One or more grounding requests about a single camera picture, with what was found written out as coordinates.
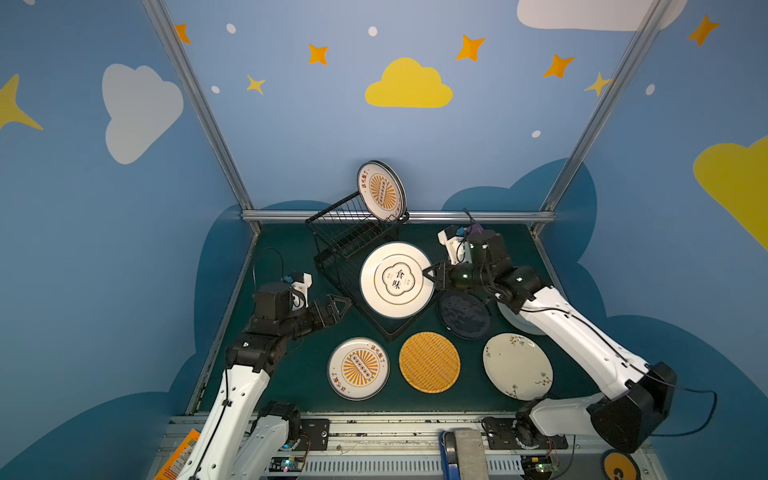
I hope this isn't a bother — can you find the left green circuit board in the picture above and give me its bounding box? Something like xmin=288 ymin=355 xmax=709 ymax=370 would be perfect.
xmin=268 ymin=456 xmax=306 ymax=474

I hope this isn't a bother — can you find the grey blue block tool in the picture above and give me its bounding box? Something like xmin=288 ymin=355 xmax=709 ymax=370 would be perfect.
xmin=438 ymin=429 xmax=489 ymax=480

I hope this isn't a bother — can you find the yellow woven round mat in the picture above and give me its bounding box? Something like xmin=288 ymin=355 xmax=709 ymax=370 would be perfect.
xmin=398 ymin=331 xmax=461 ymax=394

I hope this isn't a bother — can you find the yellow black round disc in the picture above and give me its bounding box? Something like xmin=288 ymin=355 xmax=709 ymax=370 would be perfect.
xmin=601 ymin=450 xmax=642 ymax=480

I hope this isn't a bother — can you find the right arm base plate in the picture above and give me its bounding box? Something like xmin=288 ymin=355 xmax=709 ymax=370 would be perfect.
xmin=481 ymin=416 xmax=568 ymax=450

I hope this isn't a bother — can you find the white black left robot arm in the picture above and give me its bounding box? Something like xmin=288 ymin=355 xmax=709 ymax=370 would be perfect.
xmin=178 ymin=274 xmax=352 ymax=479

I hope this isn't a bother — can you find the cream floral sprig plate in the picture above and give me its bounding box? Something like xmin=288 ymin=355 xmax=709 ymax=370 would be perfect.
xmin=482 ymin=333 xmax=553 ymax=401

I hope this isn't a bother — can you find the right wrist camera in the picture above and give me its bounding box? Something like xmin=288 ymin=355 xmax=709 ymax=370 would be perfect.
xmin=437 ymin=225 xmax=470 ymax=265

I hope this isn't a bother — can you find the purple pink spatula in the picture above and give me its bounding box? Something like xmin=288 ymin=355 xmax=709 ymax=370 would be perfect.
xmin=466 ymin=223 xmax=484 ymax=235

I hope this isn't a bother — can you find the orange cardboard box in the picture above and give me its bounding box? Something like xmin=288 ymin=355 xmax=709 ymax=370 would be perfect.
xmin=153 ymin=430 xmax=200 ymax=480

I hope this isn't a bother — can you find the white cloud emblem plate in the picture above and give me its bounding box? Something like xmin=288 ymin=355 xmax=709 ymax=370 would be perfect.
xmin=360 ymin=242 xmax=435 ymax=319

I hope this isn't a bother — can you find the green rim lettered plate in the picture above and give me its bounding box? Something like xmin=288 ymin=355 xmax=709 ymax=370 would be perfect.
xmin=378 ymin=160 xmax=407 ymax=219

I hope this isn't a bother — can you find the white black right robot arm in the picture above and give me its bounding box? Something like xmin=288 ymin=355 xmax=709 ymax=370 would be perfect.
xmin=423 ymin=226 xmax=677 ymax=454

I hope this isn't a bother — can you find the right green circuit board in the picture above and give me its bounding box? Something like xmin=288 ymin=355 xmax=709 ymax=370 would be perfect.
xmin=520 ymin=456 xmax=555 ymax=480

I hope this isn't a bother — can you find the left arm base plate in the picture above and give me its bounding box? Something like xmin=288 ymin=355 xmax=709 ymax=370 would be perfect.
xmin=286 ymin=418 xmax=330 ymax=452

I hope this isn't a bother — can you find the pale green plain plate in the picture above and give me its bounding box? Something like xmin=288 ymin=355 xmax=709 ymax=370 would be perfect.
xmin=497 ymin=302 xmax=546 ymax=336

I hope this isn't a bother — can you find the orange sunburst plate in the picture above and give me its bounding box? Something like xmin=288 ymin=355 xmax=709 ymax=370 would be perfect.
xmin=357 ymin=160 xmax=399 ymax=221
xmin=327 ymin=337 xmax=390 ymax=401

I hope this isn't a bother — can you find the green circuit board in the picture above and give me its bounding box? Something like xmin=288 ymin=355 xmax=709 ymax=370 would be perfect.
xmin=520 ymin=456 xmax=555 ymax=480
xmin=268 ymin=456 xmax=306 ymax=474

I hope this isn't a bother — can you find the dark blue plate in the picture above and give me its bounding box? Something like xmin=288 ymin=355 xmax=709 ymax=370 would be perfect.
xmin=437 ymin=291 xmax=492 ymax=340

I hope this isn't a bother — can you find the black wire dish rack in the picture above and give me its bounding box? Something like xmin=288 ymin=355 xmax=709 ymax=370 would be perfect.
xmin=305 ymin=192 xmax=421 ymax=341

